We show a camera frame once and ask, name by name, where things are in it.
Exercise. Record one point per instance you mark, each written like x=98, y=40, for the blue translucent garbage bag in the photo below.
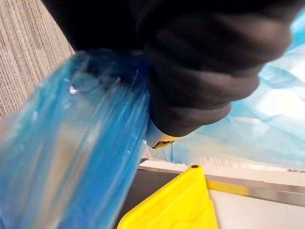
x=71, y=143

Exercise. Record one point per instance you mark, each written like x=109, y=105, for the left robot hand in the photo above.
x=195, y=71

